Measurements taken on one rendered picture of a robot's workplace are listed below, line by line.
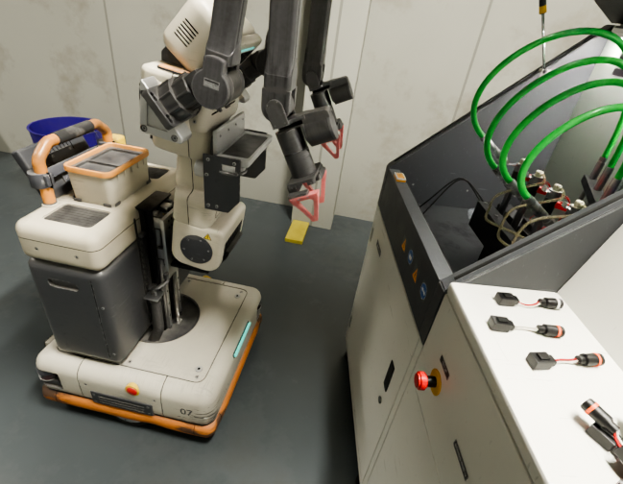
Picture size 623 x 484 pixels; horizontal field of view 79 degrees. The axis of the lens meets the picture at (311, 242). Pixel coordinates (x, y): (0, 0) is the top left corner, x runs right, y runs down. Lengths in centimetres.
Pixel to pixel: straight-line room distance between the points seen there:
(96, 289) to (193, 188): 40
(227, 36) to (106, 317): 89
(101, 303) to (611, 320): 123
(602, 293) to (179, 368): 122
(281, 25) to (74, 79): 282
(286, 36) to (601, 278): 72
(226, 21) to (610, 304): 84
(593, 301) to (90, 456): 155
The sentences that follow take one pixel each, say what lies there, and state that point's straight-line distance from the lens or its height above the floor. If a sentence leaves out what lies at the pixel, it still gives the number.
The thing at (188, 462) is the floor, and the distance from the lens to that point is 159.
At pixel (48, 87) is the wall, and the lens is 367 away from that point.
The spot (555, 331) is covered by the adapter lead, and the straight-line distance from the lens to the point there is 76.
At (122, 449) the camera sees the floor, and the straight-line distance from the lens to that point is 165.
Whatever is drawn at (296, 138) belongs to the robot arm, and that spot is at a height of 116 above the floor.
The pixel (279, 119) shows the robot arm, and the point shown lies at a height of 120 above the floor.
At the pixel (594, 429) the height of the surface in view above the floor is 99.
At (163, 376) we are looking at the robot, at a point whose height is 28.
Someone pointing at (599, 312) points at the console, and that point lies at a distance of 83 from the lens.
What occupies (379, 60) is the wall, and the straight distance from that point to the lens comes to 267.
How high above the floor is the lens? 141
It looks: 33 degrees down
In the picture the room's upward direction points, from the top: 8 degrees clockwise
